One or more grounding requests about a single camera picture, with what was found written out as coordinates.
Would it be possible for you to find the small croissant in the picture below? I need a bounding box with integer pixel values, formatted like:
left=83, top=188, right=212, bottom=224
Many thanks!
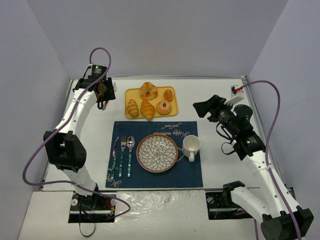
left=126, top=99, right=139, bottom=118

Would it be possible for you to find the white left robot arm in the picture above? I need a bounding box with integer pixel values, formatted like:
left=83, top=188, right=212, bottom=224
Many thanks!
left=43, top=64, right=116, bottom=198

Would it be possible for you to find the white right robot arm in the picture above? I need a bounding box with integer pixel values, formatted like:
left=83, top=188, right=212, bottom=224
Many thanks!
left=193, top=95, right=314, bottom=240

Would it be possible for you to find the round flower-shaped bread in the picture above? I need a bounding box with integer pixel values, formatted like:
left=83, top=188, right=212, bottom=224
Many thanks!
left=139, top=82, right=158, bottom=101

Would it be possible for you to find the white ceramic mug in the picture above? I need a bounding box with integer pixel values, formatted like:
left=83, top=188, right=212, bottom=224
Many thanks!
left=182, top=135, right=201, bottom=163

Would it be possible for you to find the yellow plastic tray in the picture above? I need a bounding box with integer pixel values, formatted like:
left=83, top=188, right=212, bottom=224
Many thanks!
left=124, top=86, right=179, bottom=119

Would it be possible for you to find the large middle croissant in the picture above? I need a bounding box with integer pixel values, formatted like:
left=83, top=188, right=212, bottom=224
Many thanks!
left=140, top=99, right=155, bottom=121

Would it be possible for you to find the small orange pastry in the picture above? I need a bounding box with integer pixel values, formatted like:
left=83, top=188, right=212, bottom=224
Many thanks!
left=163, top=89, right=173, bottom=102

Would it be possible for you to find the patterned ceramic plate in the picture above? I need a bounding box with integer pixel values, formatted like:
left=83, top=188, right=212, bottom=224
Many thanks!
left=136, top=134, right=179, bottom=173

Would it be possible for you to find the dark blue placemat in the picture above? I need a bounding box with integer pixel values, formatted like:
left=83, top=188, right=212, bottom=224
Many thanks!
left=105, top=121, right=203, bottom=189

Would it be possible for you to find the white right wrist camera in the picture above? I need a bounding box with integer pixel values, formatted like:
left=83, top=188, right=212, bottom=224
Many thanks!
left=224, top=85, right=245, bottom=107

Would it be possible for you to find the fork teal handle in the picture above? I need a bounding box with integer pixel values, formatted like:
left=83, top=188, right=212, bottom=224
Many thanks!
left=118, top=136, right=127, bottom=178

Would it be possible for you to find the sugared ring donut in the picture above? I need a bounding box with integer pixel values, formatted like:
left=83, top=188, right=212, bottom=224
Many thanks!
left=156, top=99, right=172, bottom=115

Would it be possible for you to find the spoon teal handle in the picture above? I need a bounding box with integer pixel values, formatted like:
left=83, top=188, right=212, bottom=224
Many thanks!
left=126, top=136, right=135, bottom=178

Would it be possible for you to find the table knife teal handle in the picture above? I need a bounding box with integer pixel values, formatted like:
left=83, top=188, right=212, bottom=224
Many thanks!
left=110, top=137, right=119, bottom=180

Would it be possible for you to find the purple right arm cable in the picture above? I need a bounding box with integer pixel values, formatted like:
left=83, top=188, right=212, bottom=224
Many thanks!
left=241, top=79, right=302, bottom=240

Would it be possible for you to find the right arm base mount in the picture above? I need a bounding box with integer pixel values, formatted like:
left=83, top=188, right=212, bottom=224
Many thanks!
left=205, top=190, right=252, bottom=220

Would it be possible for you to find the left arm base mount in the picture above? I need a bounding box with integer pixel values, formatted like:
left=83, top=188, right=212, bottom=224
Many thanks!
left=68, top=193, right=115, bottom=223

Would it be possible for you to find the thin black loop cable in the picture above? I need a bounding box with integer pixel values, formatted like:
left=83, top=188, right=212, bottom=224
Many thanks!
left=78, top=199, right=97, bottom=238

